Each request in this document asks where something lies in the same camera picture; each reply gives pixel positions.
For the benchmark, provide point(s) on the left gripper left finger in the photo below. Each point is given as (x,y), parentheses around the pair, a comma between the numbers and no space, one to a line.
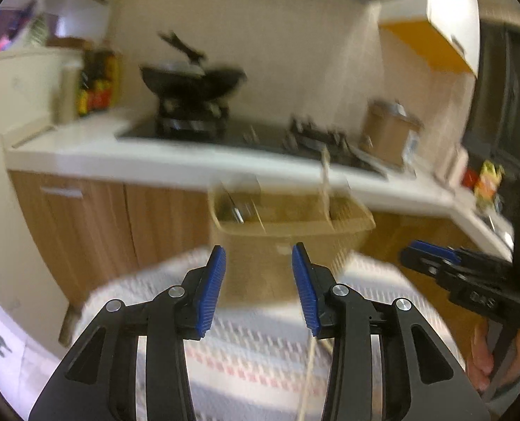
(96,380)

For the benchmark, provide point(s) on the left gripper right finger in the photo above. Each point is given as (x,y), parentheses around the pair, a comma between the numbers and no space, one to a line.
(421,378)

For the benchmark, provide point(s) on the wooden chopstick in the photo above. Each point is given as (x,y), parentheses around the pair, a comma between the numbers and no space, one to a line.
(325,184)
(309,376)

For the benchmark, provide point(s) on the white kitchen countertop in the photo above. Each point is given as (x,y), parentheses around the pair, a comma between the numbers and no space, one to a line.
(92,148)

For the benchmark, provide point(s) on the yellow oil bottle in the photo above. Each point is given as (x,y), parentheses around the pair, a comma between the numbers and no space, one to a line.
(487,185)

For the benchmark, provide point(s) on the striped woven table mat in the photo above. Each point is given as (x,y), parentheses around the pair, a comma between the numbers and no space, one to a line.
(252,363)

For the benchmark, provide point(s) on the dark window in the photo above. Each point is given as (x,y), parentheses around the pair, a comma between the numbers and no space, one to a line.
(493,128)

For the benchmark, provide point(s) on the brown rice cooker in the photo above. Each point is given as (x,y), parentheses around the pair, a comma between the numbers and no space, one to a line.
(390,133)

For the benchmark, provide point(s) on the beige plastic utensil basket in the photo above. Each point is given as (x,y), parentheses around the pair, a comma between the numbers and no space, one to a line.
(259,225)

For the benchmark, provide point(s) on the black gas stove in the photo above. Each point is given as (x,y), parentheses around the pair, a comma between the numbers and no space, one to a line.
(212,124)

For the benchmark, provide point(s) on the sauce bottles group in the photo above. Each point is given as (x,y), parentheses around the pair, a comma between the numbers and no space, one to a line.
(100,80)

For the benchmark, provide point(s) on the black wok with lid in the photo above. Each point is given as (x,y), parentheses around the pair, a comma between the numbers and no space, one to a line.
(190,80)

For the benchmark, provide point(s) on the white yellow wall cabinet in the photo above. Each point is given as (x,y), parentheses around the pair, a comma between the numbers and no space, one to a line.
(445,33)

